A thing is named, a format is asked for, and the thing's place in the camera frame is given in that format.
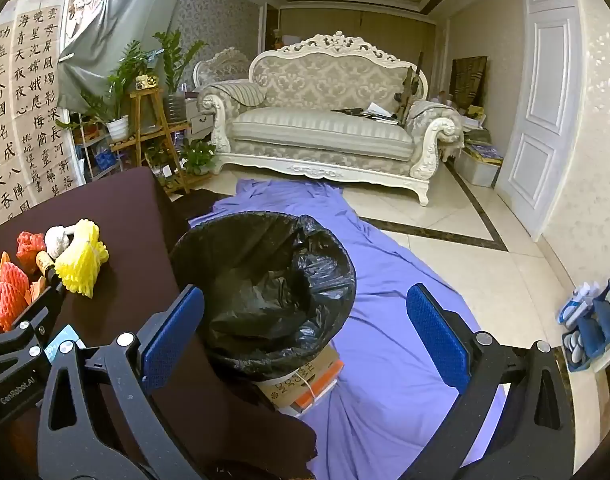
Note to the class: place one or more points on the brown cardboard box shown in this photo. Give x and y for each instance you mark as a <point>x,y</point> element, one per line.
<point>285,385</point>

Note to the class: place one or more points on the metal shelf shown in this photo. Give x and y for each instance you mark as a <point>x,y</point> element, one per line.
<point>82,140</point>

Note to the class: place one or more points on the fern in white pot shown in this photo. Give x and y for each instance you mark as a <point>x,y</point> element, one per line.
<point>118,129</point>

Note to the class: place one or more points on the dark folded fabric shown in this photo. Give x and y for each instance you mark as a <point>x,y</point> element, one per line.
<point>470,80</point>

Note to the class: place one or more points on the blue yellow patterned bag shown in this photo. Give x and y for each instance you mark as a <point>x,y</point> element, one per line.
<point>485,154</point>

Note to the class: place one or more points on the light blue strip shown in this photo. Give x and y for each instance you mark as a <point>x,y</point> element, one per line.
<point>67,332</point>

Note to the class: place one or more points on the white paper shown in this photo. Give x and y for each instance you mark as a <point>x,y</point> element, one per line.
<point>377,109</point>

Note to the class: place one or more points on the calligraphy paper hanging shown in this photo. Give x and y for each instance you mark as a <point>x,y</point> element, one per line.
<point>20,110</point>

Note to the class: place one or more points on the red plastic bag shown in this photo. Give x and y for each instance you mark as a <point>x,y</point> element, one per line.
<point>30,250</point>
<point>12,305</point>

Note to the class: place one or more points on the blue crate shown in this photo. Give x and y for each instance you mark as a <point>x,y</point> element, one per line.
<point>105,160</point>

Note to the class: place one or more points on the orange book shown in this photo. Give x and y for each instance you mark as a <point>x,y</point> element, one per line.
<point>330,375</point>

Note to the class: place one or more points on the wooden plant stand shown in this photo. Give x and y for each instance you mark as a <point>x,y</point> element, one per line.
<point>150,105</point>

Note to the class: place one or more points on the white drawer cabinet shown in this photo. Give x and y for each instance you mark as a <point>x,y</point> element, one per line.
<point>200,120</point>

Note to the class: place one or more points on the gold bottle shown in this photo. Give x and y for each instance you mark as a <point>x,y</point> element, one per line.
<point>45,262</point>

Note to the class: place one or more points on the purple sheet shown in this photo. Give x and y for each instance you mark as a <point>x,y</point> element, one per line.
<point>400,300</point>

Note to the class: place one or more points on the white storage box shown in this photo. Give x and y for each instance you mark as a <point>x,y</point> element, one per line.
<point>477,175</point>

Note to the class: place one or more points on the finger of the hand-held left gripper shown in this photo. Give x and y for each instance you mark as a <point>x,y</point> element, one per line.
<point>47,302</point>

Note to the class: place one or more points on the trash bin with black bag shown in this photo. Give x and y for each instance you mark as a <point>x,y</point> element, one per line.
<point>265,270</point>

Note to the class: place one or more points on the ornate white sofa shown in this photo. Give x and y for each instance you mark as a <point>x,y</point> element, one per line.
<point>325,135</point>

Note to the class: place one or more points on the small green floor plant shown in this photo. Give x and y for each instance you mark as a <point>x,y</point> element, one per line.
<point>197,155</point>

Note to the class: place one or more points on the toy rifle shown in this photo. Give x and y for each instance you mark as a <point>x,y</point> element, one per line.
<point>407,90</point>

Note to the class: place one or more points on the ornate white armchair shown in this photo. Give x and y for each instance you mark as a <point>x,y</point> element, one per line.
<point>225,67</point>

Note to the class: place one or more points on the tall plant in grey pot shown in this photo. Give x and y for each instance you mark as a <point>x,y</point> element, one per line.
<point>176,107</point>

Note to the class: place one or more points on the yellow foam net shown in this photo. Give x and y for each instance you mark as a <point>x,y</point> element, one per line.
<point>82,260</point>

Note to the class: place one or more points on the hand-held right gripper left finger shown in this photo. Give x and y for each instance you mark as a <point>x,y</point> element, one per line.
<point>172,335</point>

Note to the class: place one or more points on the small yellow ornament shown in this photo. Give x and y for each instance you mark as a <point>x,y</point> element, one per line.
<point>146,82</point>

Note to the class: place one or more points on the white door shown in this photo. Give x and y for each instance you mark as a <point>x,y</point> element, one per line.
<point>540,110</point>

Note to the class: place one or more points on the orange paper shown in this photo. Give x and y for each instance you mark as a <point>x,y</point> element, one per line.
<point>4,267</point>

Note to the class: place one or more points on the blue shoe rack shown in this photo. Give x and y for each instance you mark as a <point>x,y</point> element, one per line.
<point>605,320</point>

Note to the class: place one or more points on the dark book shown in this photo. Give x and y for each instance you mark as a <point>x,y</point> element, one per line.
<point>355,114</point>

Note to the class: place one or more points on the grey curtain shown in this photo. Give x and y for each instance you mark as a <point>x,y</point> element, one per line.
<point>125,20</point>

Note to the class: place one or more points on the white tissue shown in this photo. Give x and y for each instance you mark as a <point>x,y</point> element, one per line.
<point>57,240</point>

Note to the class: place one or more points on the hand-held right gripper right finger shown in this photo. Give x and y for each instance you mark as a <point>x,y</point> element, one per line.
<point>435,330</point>

